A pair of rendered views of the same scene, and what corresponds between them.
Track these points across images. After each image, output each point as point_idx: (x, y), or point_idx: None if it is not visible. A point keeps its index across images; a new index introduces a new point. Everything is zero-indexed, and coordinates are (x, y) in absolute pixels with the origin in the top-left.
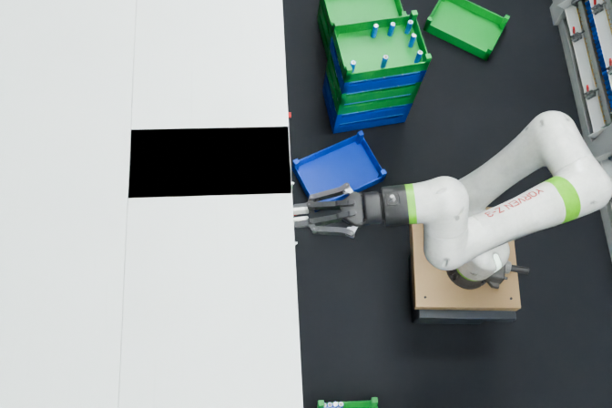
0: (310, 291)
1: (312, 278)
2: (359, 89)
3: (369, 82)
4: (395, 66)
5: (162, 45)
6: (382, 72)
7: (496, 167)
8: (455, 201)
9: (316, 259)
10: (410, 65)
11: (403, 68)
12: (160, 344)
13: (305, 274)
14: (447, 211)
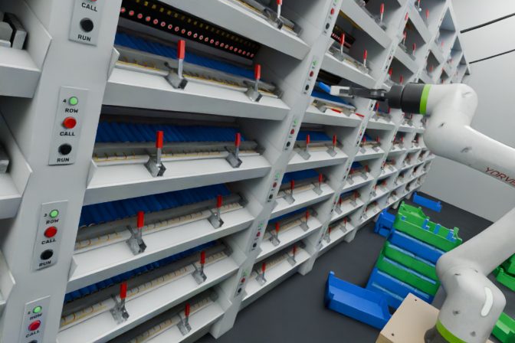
0: (286, 331)
1: (294, 328)
2: (399, 243)
3: (408, 240)
4: (432, 233)
5: None
6: (421, 233)
7: (505, 215)
8: (466, 86)
9: (306, 323)
10: (444, 238)
11: (437, 240)
12: None
13: (291, 322)
14: (457, 87)
